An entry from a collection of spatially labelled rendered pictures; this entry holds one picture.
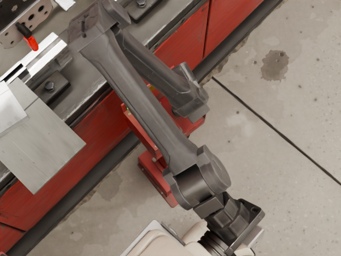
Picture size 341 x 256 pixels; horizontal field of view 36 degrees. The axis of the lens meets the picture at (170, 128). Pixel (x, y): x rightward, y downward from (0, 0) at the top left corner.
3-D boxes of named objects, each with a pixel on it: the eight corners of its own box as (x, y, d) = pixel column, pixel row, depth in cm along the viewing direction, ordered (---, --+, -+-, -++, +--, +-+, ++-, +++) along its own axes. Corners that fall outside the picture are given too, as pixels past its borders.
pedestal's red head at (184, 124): (156, 160, 168) (154, 146, 151) (125, 123, 171) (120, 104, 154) (204, 122, 171) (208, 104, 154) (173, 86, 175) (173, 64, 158)
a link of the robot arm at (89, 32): (47, 34, 96) (89, 1, 93) (69, 21, 108) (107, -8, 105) (189, 218, 106) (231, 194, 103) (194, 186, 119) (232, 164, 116)
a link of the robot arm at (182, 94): (69, 40, 103) (111, 8, 100) (64, 21, 107) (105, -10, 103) (181, 125, 136) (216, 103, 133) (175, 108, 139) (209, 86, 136)
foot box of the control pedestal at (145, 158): (172, 209, 229) (172, 204, 218) (136, 164, 235) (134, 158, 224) (207, 180, 233) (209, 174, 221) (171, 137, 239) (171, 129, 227)
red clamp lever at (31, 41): (36, 54, 125) (25, 35, 116) (24, 43, 126) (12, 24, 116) (41, 49, 125) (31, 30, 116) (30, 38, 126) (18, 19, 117)
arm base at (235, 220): (228, 258, 106) (267, 213, 108) (205, 233, 102) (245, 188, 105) (207, 243, 113) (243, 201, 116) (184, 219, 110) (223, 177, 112)
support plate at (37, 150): (34, 195, 132) (33, 194, 131) (-34, 125, 137) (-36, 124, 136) (87, 144, 135) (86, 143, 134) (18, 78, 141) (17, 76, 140)
